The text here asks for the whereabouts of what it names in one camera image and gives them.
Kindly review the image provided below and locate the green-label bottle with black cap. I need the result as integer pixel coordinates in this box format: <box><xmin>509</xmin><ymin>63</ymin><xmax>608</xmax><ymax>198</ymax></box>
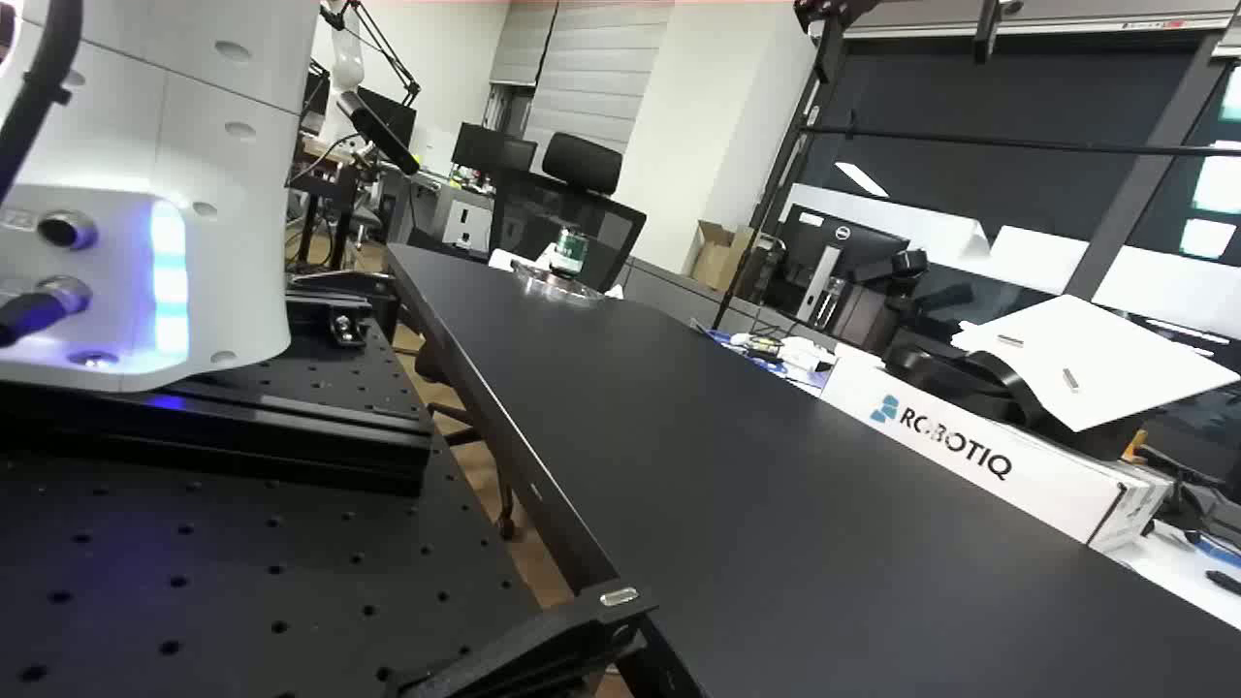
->
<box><xmin>547</xmin><ymin>225</ymin><xmax>591</xmax><ymax>275</ymax></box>

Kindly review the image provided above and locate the brown cardboard box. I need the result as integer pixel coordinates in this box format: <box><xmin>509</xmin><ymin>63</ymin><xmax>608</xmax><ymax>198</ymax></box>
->
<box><xmin>681</xmin><ymin>216</ymin><xmax>758</xmax><ymax>296</ymax></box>

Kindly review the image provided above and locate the small white object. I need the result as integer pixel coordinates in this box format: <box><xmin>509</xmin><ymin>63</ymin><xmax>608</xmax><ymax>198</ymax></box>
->
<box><xmin>771</xmin><ymin>331</ymin><xmax>840</xmax><ymax>381</ymax></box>

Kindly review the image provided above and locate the black office chair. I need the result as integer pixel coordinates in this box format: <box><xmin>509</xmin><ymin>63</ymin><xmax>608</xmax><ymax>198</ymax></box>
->
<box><xmin>489</xmin><ymin>129</ymin><xmax>653</xmax><ymax>296</ymax></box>

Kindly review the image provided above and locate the black computer monitor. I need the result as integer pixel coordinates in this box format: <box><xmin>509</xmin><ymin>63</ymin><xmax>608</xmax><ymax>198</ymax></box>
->
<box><xmin>450</xmin><ymin>119</ymin><xmax>543</xmax><ymax>181</ymax></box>

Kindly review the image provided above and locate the black desktop device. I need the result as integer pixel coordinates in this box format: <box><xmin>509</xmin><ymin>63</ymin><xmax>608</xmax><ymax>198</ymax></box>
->
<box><xmin>771</xmin><ymin>202</ymin><xmax>935</xmax><ymax>348</ymax></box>

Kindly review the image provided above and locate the black table clamp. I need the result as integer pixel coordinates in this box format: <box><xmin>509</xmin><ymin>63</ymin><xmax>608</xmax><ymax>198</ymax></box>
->
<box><xmin>385</xmin><ymin>578</ymin><xmax>666</xmax><ymax>698</ymax></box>

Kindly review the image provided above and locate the black bag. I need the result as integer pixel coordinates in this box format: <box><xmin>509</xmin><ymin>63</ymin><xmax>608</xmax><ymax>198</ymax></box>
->
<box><xmin>880</xmin><ymin>331</ymin><xmax>1061</xmax><ymax>439</ymax></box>

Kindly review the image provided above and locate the white Robotiq box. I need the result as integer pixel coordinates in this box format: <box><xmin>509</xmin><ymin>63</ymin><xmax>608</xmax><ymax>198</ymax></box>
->
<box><xmin>817</xmin><ymin>348</ymin><xmax>1176</xmax><ymax>551</ymax></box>

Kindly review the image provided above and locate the black perforated breadboard plate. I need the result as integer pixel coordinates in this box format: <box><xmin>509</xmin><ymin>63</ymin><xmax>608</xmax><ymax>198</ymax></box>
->
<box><xmin>0</xmin><ymin>439</ymin><xmax>547</xmax><ymax>698</ymax></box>

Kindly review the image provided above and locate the white cardboard sheet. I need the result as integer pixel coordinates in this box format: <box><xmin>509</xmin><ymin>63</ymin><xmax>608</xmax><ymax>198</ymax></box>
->
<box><xmin>949</xmin><ymin>292</ymin><xmax>1241</xmax><ymax>439</ymax></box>

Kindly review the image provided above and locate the small black bracket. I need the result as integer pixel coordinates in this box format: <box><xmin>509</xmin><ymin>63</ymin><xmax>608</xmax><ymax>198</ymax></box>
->
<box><xmin>285</xmin><ymin>268</ymin><xmax>407</xmax><ymax>357</ymax></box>

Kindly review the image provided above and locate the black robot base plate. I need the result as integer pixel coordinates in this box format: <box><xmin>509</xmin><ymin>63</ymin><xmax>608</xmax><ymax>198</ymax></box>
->
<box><xmin>0</xmin><ymin>317</ymin><xmax>437</xmax><ymax>496</ymax></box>

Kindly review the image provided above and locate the black diagonal frame beam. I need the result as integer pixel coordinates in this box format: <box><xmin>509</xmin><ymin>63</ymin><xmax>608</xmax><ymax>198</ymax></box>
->
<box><xmin>1059</xmin><ymin>21</ymin><xmax>1241</xmax><ymax>304</ymax></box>

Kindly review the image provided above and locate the black cable connector plug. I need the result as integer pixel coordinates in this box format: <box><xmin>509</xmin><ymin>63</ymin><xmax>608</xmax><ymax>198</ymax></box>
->
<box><xmin>0</xmin><ymin>275</ymin><xmax>96</xmax><ymax>348</ymax></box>

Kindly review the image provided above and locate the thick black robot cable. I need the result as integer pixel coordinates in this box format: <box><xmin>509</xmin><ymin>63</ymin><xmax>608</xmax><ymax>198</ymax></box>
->
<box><xmin>0</xmin><ymin>0</ymin><xmax>91</xmax><ymax>207</ymax></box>

